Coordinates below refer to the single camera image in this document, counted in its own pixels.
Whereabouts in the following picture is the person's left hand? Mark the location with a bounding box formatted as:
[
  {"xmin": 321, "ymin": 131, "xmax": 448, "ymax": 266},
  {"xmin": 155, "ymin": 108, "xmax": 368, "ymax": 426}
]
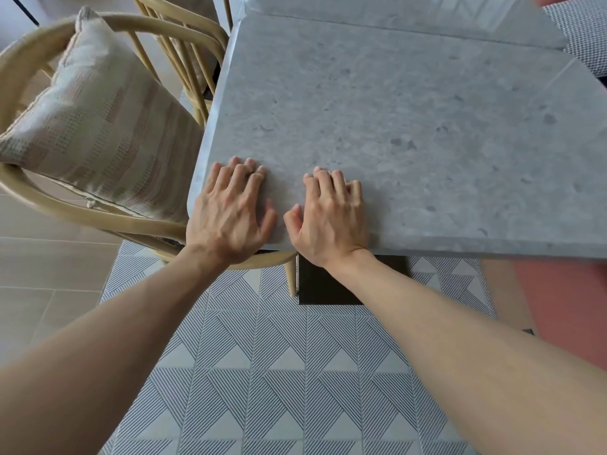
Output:
[{"xmin": 185, "ymin": 156, "xmax": 279, "ymax": 269}]

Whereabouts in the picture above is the person's right hand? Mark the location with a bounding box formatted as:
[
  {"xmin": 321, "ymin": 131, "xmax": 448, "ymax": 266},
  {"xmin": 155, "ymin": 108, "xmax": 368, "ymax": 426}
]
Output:
[{"xmin": 283, "ymin": 167, "xmax": 371, "ymax": 271}]

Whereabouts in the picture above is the person's right forearm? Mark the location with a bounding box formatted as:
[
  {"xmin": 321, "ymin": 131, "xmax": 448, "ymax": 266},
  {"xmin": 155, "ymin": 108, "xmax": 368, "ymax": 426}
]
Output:
[{"xmin": 326, "ymin": 248, "xmax": 607, "ymax": 455}]

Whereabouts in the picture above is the person's left forearm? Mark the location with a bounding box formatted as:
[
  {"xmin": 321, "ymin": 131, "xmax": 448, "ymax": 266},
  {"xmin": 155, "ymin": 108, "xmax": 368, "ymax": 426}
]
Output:
[{"xmin": 0, "ymin": 244, "xmax": 229, "ymax": 455}]

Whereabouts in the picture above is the black table base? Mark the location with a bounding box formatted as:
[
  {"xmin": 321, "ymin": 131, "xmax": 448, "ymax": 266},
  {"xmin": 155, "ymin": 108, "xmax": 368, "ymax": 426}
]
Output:
[{"xmin": 297, "ymin": 253, "xmax": 409, "ymax": 306}]

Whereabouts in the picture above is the beige striped woven cushion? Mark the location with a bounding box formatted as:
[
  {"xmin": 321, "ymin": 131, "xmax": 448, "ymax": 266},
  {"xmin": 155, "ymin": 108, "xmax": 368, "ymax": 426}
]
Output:
[{"xmin": 0, "ymin": 6, "xmax": 205, "ymax": 224}]

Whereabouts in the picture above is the light wooden spindle chair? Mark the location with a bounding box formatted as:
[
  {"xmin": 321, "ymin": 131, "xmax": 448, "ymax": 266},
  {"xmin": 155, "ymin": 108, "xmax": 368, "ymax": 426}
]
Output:
[{"xmin": 131, "ymin": 0, "xmax": 234, "ymax": 129}]

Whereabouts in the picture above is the geometric striped patterned rug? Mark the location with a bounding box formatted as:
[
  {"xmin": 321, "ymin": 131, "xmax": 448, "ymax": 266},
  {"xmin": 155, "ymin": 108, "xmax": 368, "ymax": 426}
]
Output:
[{"xmin": 97, "ymin": 239, "xmax": 499, "ymax": 455}]

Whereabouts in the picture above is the light wooden armchair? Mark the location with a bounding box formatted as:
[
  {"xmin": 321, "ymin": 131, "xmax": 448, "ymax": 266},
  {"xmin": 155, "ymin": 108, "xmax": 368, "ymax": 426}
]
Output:
[{"xmin": 0, "ymin": 15, "xmax": 300, "ymax": 299}]

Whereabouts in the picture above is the pink bench seat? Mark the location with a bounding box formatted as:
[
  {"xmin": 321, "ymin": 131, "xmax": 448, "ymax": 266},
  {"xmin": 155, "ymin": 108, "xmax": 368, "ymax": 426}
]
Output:
[{"xmin": 514, "ymin": 258, "xmax": 607, "ymax": 372}]

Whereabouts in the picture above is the black white checkered cushion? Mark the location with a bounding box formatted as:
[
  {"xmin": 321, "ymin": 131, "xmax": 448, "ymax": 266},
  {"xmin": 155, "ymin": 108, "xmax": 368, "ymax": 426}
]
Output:
[{"xmin": 543, "ymin": 0, "xmax": 607, "ymax": 79}]

